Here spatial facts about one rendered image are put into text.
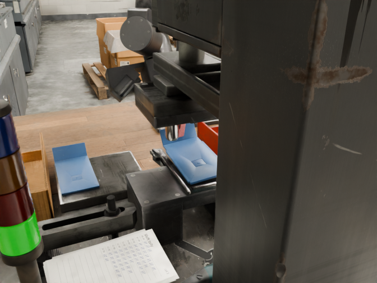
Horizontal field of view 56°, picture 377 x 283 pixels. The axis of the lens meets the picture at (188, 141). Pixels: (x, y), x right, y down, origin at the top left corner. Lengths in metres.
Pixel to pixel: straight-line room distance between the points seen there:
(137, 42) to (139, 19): 0.04
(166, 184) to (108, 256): 0.15
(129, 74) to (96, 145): 0.31
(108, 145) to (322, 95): 0.74
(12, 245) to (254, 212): 0.23
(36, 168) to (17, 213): 0.49
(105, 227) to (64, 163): 0.30
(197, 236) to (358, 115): 0.41
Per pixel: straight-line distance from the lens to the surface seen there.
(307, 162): 0.24
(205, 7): 0.32
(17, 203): 0.36
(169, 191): 0.56
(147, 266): 0.49
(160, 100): 0.48
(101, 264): 0.51
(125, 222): 0.55
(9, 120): 0.33
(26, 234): 0.38
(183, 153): 0.64
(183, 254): 0.58
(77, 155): 0.82
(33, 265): 0.42
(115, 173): 0.75
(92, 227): 0.54
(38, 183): 0.79
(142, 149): 0.88
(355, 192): 0.29
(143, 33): 0.61
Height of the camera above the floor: 1.30
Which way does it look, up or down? 26 degrees down
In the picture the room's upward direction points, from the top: straight up
